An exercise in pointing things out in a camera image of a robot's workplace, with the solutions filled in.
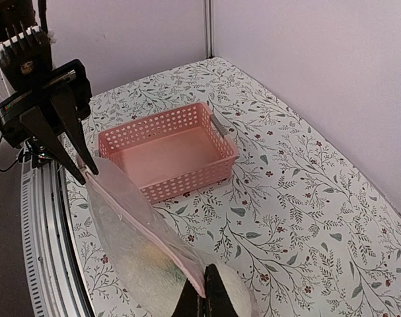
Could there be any pink plastic basket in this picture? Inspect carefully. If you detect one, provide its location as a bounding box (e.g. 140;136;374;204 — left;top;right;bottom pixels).
98;102;238;204

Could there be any pale ridged gourd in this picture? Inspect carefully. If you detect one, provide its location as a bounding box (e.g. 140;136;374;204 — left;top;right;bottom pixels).
216;263;260;317

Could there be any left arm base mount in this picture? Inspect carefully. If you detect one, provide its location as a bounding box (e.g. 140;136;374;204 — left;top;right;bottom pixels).
0;130;57;173

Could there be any floral patterned table mat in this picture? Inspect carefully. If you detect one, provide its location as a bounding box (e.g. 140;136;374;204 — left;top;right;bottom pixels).
83;57;401;316

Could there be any aluminium front rail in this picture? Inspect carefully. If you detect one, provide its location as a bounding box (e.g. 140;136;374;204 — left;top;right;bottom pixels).
20;159;95;316

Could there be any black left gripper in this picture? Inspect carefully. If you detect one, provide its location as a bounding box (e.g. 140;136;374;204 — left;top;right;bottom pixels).
0;59;98;185

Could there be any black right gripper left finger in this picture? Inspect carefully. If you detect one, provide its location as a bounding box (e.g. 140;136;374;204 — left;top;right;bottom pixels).
175;279;203;317

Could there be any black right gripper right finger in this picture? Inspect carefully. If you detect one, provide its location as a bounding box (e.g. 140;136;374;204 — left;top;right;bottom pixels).
203;264;237;316

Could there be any clear zip top bag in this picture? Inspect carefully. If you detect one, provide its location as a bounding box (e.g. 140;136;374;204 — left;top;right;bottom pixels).
77;157;224;316

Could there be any left aluminium frame post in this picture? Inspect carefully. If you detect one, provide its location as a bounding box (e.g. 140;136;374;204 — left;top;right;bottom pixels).
203;0;214;59

